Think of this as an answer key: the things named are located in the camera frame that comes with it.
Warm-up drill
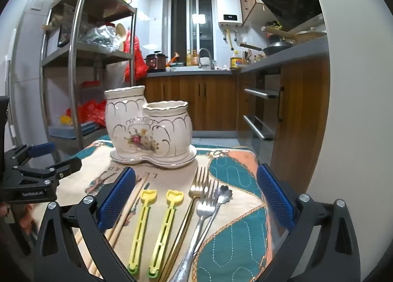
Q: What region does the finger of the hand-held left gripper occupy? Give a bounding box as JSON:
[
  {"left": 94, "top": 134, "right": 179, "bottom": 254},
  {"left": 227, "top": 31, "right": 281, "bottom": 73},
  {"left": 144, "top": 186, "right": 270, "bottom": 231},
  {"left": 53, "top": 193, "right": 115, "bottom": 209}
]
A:
[
  {"left": 4, "top": 142, "right": 56, "bottom": 167},
  {"left": 12, "top": 157, "right": 83, "bottom": 189}
]

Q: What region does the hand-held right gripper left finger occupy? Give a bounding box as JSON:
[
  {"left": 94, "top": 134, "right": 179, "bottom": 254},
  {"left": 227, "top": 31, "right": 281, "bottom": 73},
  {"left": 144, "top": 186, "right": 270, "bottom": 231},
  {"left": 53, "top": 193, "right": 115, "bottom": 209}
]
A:
[{"left": 34, "top": 166, "right": 136, "bottom": 282}]

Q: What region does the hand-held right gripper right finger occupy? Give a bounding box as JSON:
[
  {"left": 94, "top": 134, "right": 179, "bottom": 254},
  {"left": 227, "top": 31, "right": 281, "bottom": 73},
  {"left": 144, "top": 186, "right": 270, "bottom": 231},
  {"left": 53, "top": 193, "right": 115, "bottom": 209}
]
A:
[{"left": 256, "top": 163, "right": 361, "bottom": 282}]

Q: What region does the yellow plastic sealing clip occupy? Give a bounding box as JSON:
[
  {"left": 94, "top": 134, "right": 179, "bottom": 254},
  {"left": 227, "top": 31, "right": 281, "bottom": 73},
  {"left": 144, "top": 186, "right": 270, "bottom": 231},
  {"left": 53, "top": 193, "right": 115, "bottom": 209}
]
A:
[
  {"left": 127, "top": 189, "right": 158, "bottom": 274},
  {"left": 147, "top": 190, "right": 184, "bottom": 278}
]

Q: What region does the silver fork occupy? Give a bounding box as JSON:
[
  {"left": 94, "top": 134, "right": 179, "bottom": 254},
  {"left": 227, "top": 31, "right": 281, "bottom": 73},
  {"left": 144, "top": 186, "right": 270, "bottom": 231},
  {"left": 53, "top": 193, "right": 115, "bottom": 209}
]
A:
[{"left": 169, "top": 179, "right": 220, "bottom": 282}]

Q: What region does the floral ceramic utensil holder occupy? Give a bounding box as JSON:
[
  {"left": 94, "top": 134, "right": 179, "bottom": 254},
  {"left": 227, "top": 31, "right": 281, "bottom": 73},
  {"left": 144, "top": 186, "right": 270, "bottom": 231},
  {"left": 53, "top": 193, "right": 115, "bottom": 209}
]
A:
[{"left": 104, "top": 85, "right": 193, "bottom": 163}]

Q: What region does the gold fork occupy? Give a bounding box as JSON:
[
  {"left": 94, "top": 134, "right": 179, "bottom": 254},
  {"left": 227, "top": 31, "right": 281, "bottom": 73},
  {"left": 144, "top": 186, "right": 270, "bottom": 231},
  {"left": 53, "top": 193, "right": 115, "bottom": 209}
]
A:
[{"left": 158, "top": 166, "right": 210, "bottom": 282}]

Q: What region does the silver flower spoon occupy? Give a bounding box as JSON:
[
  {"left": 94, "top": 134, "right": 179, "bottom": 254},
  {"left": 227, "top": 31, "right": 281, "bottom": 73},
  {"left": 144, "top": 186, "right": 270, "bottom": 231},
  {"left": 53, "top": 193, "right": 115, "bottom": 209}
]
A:
[{"left": 192, "top": 184, "right": 233, "bottom": 258}]

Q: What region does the printed tablecloth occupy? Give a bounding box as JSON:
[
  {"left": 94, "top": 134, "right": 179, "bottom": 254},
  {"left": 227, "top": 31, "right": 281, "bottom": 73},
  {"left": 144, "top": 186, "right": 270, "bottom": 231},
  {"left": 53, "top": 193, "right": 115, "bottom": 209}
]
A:
[{"left": 28, "top": 134, "right": 295, "bottom": 282}]

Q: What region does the crumpled red plastic bag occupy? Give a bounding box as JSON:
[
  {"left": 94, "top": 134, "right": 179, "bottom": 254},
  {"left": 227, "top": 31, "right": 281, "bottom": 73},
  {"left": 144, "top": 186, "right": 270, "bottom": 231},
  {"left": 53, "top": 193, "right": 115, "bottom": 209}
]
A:
[{"left": 66, "top": 100, "right": 108, "bottom": 127}]

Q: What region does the white ceramic holder tray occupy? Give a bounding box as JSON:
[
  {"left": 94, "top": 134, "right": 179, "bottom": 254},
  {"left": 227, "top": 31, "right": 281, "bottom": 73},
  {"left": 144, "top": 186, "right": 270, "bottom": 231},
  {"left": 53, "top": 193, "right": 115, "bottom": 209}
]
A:
[{"left": 110, "top": 144, "right": 197, "bottom": 169}]

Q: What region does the wooden cabinet end panel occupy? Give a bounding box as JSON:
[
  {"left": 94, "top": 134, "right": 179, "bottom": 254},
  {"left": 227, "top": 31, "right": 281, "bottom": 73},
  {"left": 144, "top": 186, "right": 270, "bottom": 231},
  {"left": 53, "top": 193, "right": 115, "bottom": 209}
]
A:
[{"left": 270, "top": 55, "right": 330, "bottom": 196}]

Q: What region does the wooden base cabinet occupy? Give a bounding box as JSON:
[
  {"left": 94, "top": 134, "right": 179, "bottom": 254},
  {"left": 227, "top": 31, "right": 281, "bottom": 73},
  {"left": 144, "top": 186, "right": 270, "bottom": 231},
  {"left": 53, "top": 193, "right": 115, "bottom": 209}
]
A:
[{"left": 144, "top": 73, "right": 240, "bottom": 132}]

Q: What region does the clear plastic bag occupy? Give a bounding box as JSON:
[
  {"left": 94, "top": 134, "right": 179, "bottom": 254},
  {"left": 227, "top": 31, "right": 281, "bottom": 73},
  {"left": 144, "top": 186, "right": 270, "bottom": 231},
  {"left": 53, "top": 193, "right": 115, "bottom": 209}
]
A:
[{"left": 84, "top": 25, "right": 122, "bottom": 53}]

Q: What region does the hanging red plastic bag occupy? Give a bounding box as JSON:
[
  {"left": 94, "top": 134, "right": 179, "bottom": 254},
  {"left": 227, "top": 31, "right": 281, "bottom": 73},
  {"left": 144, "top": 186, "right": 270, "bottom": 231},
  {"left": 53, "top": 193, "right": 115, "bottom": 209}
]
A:
[{"left": 124, "top": 30, "right": 148, "bottom": 80}]

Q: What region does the grey countertop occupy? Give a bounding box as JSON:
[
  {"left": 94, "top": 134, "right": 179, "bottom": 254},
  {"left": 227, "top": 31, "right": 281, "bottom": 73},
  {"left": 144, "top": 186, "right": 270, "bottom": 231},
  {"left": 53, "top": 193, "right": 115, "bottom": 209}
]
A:
[{"left": 144, "top": 36, "right": 330, "bottom": 78}]

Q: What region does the dark red rice cooker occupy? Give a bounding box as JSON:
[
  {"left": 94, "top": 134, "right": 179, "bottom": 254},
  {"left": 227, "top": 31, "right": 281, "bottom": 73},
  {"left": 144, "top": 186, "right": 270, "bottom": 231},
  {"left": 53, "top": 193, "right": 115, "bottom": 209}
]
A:
[{"left": 145, "top": 51, "right": 168, "bottom": 71}]

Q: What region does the yellow oil bottle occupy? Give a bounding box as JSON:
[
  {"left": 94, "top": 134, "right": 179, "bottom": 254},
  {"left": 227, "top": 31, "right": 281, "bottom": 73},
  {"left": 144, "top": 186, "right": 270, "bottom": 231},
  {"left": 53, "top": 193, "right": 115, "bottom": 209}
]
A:
[{"left": 230, "top": 51, "right": 243, "bottom": 69}]

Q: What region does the black wok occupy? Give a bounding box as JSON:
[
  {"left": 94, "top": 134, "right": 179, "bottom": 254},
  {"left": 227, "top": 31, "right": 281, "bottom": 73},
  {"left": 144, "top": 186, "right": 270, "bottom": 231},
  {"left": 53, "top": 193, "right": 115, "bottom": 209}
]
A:
[{"left": 239, "top": 41, "right": 297, "bottom": 57}]

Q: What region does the steel sink faucet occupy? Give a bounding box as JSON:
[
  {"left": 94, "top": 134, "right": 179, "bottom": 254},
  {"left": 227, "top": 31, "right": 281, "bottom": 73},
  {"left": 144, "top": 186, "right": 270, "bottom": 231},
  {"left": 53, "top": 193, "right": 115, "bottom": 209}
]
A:
[{"left": 198, "top": 48, "right": 215, "bottom": 70}]

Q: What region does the metal shelf rack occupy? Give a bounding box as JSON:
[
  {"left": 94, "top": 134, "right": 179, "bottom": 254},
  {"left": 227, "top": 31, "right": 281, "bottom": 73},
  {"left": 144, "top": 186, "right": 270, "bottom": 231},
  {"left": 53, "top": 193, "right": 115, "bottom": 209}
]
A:
[{"left": 40, "top": 0, "right": 138, "bottom": 150}]

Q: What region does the kitchen window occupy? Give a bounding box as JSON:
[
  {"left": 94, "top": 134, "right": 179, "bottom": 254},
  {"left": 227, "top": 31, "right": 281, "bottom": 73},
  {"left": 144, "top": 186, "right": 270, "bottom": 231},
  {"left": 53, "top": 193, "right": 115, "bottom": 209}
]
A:
[{"left": 167, "top": 0, "right": 215, "bottom": 61}]

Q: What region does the white water heater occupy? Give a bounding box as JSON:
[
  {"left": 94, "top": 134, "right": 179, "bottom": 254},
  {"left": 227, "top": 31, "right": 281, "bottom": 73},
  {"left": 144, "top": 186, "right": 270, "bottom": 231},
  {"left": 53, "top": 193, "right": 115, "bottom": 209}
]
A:
[{"left": 216, "top": 0, "right": 244, "bottom": 27}]

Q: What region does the brown wok with handle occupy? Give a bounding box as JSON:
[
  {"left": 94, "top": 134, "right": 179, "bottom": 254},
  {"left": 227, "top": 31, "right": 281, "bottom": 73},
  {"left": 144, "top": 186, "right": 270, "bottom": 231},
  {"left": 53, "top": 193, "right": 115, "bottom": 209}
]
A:
[{"left": 261, "top": 26, "right": 327, "bottom": 44}]

